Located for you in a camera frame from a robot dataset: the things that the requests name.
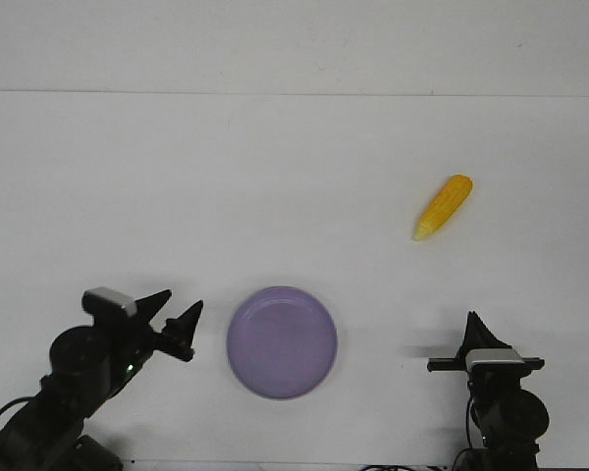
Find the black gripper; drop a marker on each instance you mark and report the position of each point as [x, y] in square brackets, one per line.
[133, 341]
[491, 376]

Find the purple round plate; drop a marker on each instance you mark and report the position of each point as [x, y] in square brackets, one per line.
[282, 343]

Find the yellow corn cob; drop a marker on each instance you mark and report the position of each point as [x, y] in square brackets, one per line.
[443, 206]

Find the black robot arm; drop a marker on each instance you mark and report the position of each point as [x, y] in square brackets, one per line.
[90, 365]
[509, 418]

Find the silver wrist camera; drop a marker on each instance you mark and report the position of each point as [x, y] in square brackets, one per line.
[490, 357]
[103, 300]

